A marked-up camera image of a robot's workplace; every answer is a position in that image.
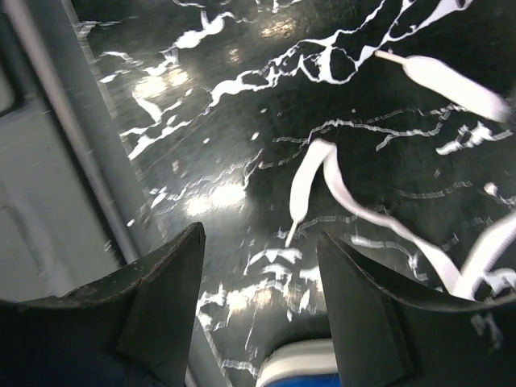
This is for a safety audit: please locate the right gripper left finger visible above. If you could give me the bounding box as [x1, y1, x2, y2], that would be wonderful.
[1, 223, 206, 386]

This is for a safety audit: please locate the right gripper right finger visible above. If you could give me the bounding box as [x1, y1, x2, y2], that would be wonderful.
[317, 233, 515, 386]

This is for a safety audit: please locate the white shoelace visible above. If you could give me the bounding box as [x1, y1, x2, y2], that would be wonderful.
[284, 50, 516, 302]

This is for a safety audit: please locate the blue canvas sneaker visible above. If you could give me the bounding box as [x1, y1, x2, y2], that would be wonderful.
[256, 339, 340, 387]

